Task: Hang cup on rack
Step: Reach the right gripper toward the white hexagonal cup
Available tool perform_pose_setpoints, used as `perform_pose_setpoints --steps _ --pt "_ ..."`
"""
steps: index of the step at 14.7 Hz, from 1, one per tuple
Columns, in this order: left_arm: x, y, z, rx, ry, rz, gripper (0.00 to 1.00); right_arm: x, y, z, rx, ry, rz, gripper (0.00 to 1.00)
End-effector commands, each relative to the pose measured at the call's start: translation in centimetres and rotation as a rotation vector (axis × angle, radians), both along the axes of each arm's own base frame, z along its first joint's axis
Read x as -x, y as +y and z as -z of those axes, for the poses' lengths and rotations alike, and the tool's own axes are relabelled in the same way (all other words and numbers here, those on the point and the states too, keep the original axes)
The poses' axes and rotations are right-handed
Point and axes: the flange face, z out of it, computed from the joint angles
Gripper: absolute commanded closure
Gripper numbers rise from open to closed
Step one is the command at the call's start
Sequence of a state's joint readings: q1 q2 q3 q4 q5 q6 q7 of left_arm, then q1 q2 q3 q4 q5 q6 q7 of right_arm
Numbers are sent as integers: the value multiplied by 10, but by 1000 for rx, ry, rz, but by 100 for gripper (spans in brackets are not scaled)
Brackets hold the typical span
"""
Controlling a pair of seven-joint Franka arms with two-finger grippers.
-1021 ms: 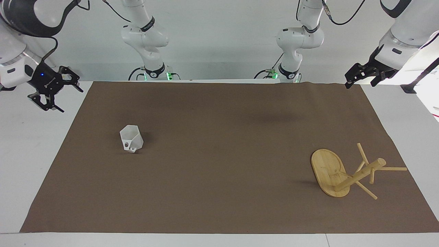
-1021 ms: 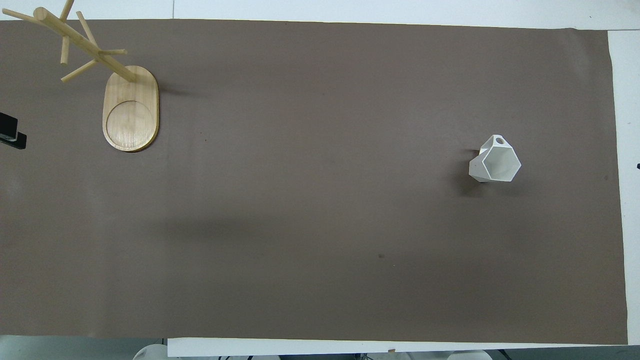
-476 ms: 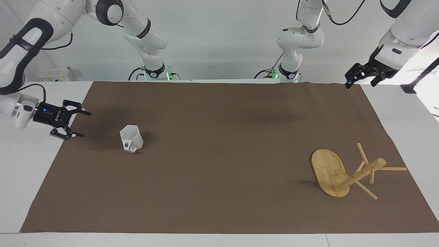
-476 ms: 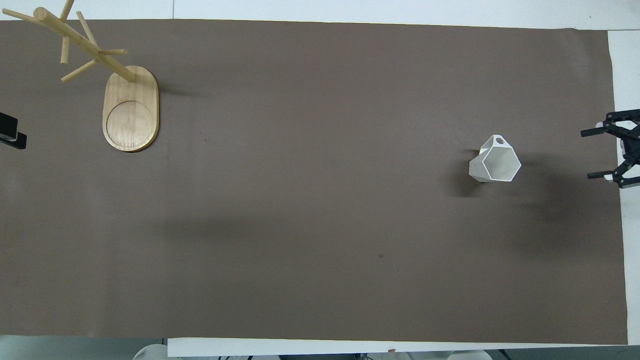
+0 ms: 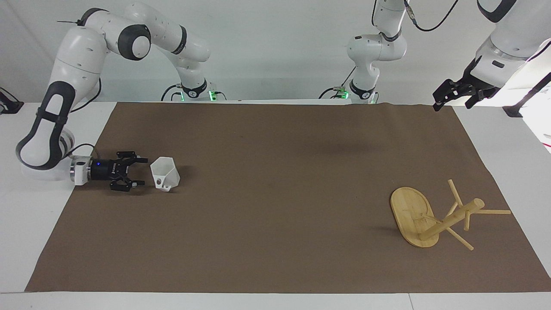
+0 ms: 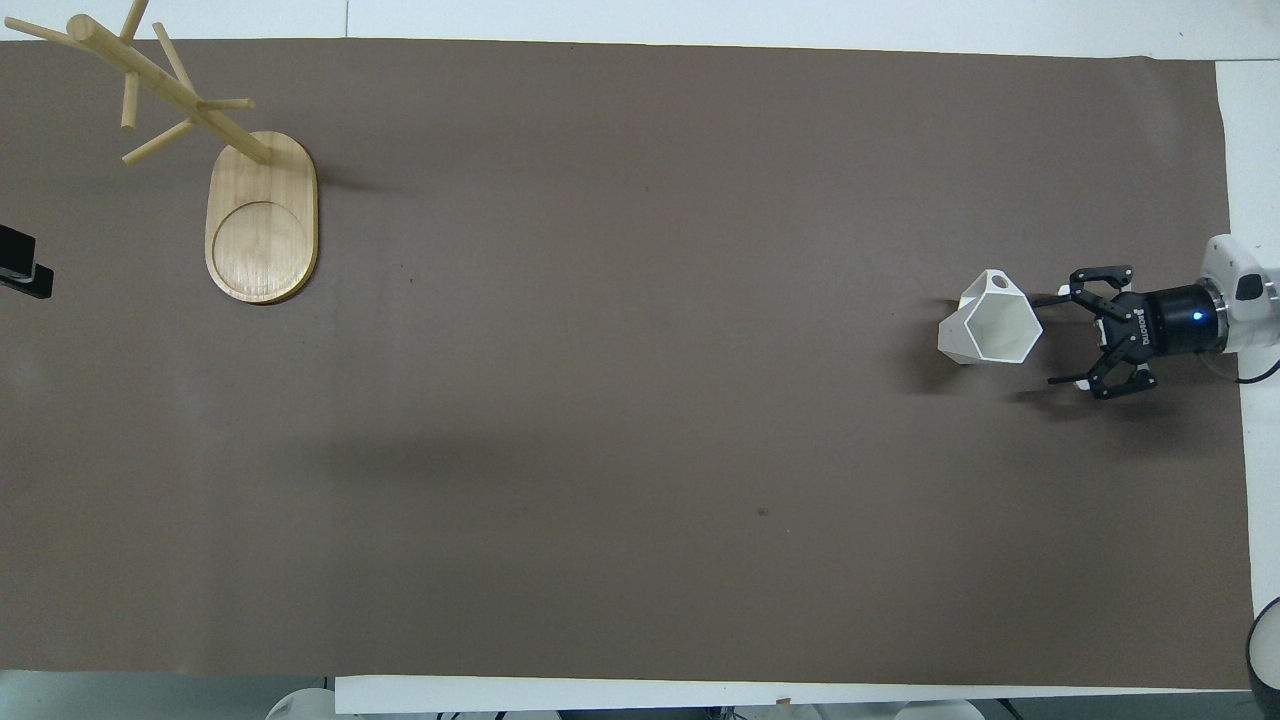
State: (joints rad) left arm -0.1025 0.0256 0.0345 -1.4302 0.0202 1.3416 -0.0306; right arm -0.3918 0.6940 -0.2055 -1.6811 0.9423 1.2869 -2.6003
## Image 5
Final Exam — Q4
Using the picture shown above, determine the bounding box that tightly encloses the black stand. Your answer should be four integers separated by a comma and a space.
503, 72, 551, 118
0, 87, 25, 115

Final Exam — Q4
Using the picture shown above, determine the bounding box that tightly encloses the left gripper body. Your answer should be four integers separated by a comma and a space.
461, 56, 501, 92

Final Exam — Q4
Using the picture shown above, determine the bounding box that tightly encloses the white faceted cup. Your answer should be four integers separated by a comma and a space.
149, 157, 180, 192

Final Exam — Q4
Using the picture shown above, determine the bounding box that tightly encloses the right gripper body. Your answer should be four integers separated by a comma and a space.
90, 158, 123, 182

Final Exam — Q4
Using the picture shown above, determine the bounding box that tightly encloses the black cable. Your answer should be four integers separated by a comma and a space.
161, 84, 185, 102
403, 0, 459, 32
319, 65, 358, 100
67, 143, 100, 161
69, 77, 102, 113

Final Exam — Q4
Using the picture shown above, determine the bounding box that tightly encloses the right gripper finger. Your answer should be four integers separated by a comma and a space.
109, 172, 145, 192
116, 150, 149, 170

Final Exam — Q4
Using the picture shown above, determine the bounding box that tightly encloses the wooden cup rack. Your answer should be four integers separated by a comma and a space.
390, 179, 512, 251

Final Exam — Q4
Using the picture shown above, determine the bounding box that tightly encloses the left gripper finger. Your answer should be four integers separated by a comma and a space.
432, 79, 465, 112
464, 87, 496, 110

